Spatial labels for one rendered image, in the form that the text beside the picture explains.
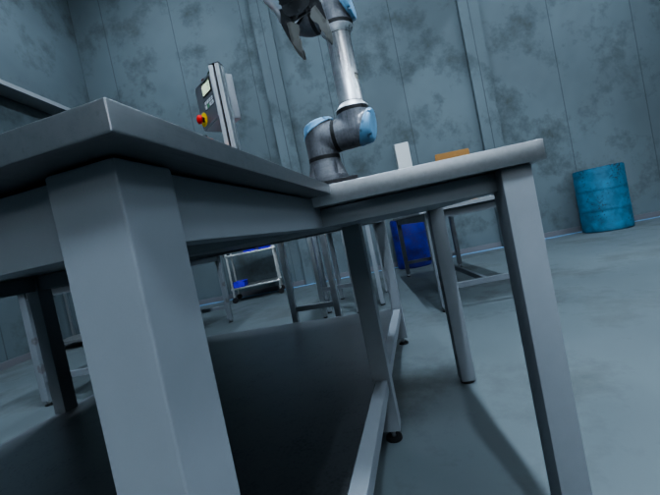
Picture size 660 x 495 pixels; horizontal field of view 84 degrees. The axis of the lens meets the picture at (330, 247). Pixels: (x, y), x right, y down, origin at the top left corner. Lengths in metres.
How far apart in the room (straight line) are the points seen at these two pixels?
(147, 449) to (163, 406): 0.04
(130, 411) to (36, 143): 0.18
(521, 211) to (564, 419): 0.43
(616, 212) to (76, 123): 6.46
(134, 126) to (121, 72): 7.68
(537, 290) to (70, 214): 0.77
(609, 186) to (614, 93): 1.75
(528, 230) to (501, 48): 6.45
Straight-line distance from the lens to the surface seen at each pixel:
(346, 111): 1.33
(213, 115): 1.67
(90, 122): 0.26
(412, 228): 5.62
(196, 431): 0.32
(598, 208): 6.51
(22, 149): 0.29
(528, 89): 7.11
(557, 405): 0.92
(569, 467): 0.99
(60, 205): 0.32
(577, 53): 7.59
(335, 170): 1.32
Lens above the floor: 0.73
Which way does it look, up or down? 2 degrees down
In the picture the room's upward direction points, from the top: 12 degrees counter-clockwise
